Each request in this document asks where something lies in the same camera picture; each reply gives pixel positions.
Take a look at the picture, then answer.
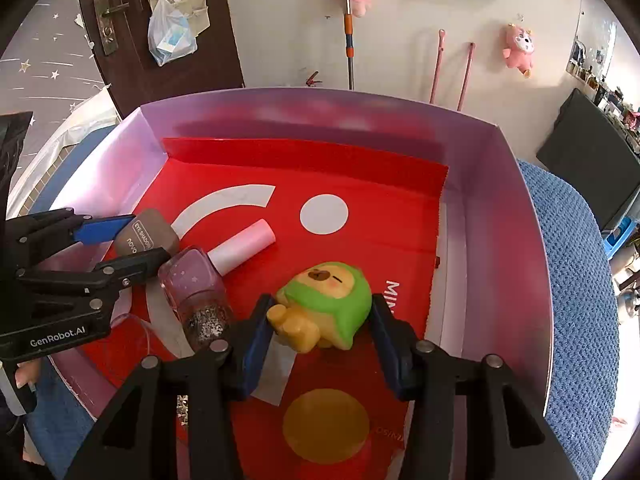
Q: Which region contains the wall mirror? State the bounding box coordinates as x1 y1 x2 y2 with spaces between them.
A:
565 0 618 91

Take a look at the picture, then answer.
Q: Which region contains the white bed sheet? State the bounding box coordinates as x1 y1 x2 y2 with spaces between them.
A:
7 82 121 221

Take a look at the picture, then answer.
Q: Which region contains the pink cardboard box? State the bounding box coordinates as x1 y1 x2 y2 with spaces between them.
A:
47 86 555 423

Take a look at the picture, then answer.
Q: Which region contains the blue plastic stool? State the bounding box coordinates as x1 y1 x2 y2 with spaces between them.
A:
602 212 640 261

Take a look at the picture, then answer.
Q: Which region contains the red paper bag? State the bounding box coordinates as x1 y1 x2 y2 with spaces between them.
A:
80 137 448 480

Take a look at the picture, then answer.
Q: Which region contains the black covered table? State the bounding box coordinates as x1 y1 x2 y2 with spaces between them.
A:
536 88 640 233

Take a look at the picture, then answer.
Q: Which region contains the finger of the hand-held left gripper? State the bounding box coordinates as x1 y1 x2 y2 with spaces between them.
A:
15 247 172 306
5 207 137 261

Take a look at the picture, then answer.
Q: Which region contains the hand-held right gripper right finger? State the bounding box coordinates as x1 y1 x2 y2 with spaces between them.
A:
370 300 581 480

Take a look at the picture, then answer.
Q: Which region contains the dark brown door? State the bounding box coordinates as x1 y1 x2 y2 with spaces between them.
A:
75 0 245 118

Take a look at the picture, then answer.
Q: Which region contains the clear plastic piece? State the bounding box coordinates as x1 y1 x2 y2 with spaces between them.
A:
110 312 153 358

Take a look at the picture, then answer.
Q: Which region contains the brown eyeshadow case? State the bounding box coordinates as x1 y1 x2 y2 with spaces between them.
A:
111 209 181 261

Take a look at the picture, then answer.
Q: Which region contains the row of cosmetic bottles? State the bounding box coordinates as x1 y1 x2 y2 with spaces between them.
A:
567 35 640 131

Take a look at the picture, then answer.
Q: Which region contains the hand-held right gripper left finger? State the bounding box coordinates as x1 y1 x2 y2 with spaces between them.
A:
65 294 275 480

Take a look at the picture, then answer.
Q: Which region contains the mop handle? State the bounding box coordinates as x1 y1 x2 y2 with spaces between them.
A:
339 0 357 91

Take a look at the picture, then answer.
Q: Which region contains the metal door handle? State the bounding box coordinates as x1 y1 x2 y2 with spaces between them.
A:
93 0 131 56

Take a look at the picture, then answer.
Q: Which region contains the yellow round disc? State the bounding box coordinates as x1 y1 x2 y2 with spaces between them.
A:
282 388 372 463

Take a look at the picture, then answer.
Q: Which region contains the pink plush toy with face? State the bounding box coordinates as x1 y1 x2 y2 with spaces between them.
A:
502 22 536 78

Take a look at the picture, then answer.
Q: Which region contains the pink nail polish bottle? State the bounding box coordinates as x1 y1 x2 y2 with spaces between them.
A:
158 219 276 353

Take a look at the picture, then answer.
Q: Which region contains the pink stick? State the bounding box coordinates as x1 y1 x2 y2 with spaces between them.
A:
457 42 476 111
429 29 447 103

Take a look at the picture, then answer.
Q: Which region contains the dark cloth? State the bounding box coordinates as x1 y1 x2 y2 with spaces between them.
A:
0 111 33 221

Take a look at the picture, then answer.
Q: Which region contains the white plastic bag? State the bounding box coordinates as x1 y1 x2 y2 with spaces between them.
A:
147 0 198 67

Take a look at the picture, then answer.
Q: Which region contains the person's left hand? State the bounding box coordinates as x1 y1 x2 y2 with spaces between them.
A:
14 362 40 393

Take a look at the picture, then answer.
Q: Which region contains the green and yellow bear toy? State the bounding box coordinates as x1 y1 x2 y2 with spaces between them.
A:
266 261 373 353

